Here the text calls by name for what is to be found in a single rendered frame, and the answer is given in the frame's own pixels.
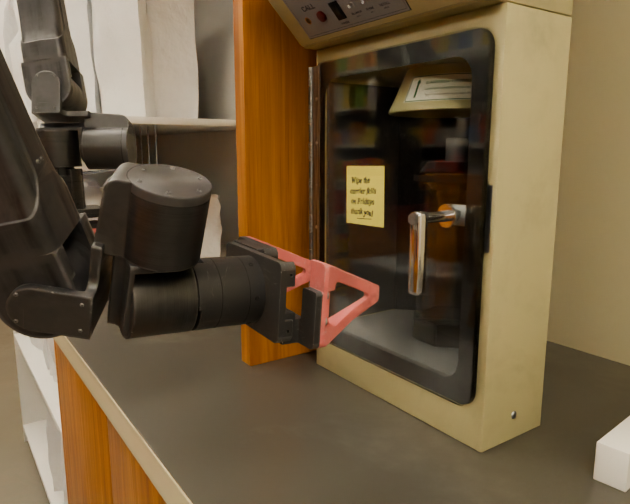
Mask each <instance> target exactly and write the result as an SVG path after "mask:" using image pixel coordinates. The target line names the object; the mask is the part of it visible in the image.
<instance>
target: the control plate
mask: <svg viewBox="0 0 630 504"><path fill-rule="evenodd" d="M333 1H337V3H338V4H339V6H340V7H341V9H342V11H343V12H344V14H345V15H346V17H347V18H346V19H342V20H338V19H337V17H336V16H335V14H334V13H333V11H332V10H331V8H330V7H329V5H328V3H330V2H333ZM348 1H352V2H353V3H354V5H355V6H354V8H348ZM283 2H284V3H285V4H286V6H287V7H288V9H289V10H290V12H291V13H292V14H293V16H294V17H295V19H296V20H297V21H298V23H299V24H300V26H301V27H302V28H303V30H304V31H305V33H306V34H307V35H308V37H309V38H310V39H313V38H317V37H320V36H324V35H327V34H331V33H334V32H337V31H341V30H344V29H348V28H351V27H355V26H358V25H362V24H365V23H368V22H372V21H375V20H379V19H382V18H386V17H389V16H393V15H396V14H400V13H403V12H406V11H410V10H412V9H411V8H410V6H409V4H408V2H407V1H406V0H368V2H367V4H366V3H364V4H362V3H361V0H283ZM318 11H322V12H323V13H324V14H325V15H326V17H327V19H326V21H325V22H321V21H320V20H319V19H318V18H317V15H316V14H317V12H318ZM306 17H308V18H310V19H311V21H312V23H311V24H308V23H307V22H306V21H305V18H306Z"/></svg>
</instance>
